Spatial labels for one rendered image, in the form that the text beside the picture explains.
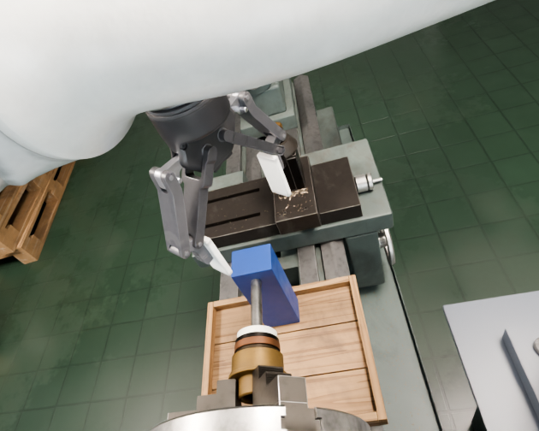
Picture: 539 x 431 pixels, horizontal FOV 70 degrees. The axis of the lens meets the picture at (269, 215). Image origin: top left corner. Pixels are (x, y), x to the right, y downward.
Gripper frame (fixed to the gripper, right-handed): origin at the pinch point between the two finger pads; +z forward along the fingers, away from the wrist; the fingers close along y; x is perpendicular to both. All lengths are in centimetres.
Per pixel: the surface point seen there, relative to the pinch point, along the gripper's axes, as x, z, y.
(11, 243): 243, 109, -20
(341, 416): -16.9, 15.1, -12.2
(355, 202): 7.1, 34.8, 33.4
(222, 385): 2.3, 21.2, -16.9
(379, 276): 4, 67, 33
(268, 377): -6.1, 15.4, -12.9
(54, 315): 185, 131, -37
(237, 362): 1.8, 20.1, -13.0
